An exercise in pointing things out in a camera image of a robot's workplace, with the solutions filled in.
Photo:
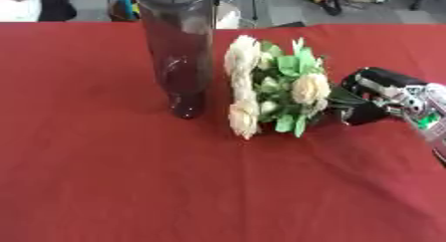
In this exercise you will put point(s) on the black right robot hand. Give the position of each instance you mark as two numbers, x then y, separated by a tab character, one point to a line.
371	96

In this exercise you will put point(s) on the white rose bouquet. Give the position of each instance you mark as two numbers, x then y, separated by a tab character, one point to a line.
273	86

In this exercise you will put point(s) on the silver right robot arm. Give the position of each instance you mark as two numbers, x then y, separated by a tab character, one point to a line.
427	113

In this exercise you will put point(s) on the tall dark glass vase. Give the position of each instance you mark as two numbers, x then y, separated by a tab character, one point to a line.
179	53

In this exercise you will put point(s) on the white bag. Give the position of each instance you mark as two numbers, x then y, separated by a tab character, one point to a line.
227	17

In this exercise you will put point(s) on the black tripod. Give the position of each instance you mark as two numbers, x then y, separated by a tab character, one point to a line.
235	2

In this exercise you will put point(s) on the blue and yellow object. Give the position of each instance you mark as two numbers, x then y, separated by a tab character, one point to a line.
123	5

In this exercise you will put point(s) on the white object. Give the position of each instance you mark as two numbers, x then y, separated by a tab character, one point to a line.
18	5

